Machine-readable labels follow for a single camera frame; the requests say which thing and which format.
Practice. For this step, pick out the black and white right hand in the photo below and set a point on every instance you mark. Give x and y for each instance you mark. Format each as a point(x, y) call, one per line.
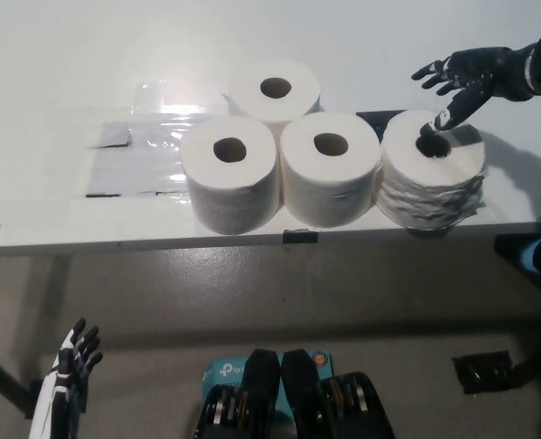
point(485, 68)

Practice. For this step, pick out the black floor plate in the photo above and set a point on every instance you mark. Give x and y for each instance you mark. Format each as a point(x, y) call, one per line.
point(480, 372)

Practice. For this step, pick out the smooth white toilet paper roll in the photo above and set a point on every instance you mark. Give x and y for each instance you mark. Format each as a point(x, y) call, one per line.
point(233, 196)
point(325, 192)
point(252, 100)

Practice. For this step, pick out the blue round object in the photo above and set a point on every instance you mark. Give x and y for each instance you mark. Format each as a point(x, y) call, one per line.
point(533, 258)

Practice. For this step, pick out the small black edge clip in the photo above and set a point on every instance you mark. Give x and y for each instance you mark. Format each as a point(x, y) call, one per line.
point(299, 236)

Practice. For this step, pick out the black ribbed robot body blocks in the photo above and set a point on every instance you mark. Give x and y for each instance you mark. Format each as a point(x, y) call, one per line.
point(261, 388)

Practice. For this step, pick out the white and black left hand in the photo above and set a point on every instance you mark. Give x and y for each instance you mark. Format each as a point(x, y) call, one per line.
point(50, 402)

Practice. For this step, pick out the black bulky object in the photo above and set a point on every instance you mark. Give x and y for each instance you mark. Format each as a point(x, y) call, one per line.
point(508, 249)

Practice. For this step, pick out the teal tp-link box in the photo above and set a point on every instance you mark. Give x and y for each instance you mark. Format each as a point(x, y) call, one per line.
point(219, 372)

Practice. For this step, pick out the black taped table plate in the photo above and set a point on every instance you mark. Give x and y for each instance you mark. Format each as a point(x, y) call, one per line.
point(373, 120)

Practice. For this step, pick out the clear tape over grey patch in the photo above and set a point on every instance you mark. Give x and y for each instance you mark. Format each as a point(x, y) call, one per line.
point(133, 160)

